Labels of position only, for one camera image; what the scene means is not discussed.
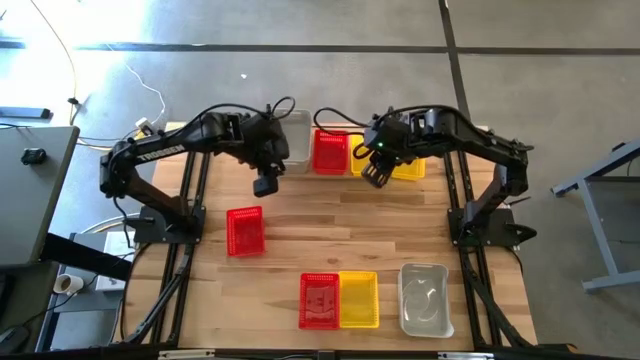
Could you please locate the gray side table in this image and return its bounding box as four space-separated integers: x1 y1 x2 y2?
0 124 81 270

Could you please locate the blue-gray metal cart frame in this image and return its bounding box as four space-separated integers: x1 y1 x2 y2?
551 138 640 294

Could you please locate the yellow plastic basket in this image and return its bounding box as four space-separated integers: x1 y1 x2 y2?
338 270 381 330
389 149 427 182
349 133 386 177

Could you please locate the black aluminium rig frame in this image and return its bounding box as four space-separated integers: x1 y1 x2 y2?
0 122 640 360

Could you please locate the small black device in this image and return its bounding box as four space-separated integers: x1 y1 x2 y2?
20 147 48 167

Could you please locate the white cable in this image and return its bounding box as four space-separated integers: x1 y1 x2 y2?
106 44 168 127

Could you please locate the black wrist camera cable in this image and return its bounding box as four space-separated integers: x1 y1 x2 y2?
266 95 297 121
312 106 374 139

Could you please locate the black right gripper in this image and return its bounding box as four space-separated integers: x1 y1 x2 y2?
360 108 427 189

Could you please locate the white paper box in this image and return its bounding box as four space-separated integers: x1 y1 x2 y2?
94 229 137 293

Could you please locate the black desk leg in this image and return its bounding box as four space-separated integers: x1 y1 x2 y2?
39 232 134 281

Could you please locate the dark flat bar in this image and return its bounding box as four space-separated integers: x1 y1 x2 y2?
0 106 53 121

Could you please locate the gray plastic basket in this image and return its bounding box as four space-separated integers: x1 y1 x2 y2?
397 261 455 339
272 108 313 175

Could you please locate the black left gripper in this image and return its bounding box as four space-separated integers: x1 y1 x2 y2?
238 110 292 199

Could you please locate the white paper cup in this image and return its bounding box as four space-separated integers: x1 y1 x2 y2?
52 273 85 296

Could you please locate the red plastic basket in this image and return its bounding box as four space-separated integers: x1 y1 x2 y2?
312 128 350 177
298 272 341 331
225 205 267 259

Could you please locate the black computer mouse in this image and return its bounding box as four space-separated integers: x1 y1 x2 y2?
0 323 32 355

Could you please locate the yellow cable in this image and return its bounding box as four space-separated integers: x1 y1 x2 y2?
28 0 151 152

